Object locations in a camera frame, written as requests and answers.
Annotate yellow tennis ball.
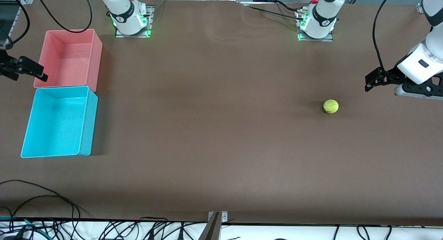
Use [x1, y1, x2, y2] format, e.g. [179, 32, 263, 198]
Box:
[323, 99, 339, 114]

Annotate pink plastic bin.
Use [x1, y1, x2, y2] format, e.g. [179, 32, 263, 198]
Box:
[33, 29, 103, 92]

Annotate blue plastic bin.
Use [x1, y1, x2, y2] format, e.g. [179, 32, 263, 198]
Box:
[20, 86, 98, 159]

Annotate perforated metal rail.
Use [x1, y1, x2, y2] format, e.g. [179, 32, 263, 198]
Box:
[7, 5, 23, 43]

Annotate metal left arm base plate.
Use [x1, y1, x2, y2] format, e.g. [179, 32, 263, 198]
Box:
[297, 10, 334, 42]

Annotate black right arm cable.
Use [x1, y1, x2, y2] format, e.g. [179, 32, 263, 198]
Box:
[33, 0, 93, 33]

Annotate long black cable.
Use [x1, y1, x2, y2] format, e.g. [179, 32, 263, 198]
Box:
[0, 179, 82, 221]
[9, 195, 76, 221]

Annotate black base cable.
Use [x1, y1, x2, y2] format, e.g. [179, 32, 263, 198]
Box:
[275, 0, 305, 12]
[247, 6, 307, 21]

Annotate teal cable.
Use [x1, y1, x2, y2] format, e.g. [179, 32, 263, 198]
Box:
[0, 216, 47, 235]

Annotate metal table bracket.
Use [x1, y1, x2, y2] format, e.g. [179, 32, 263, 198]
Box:
[208, 211, 228, 224]

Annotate dark camera stand pole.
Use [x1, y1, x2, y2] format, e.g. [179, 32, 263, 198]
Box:
[198, 212, 222, 240]

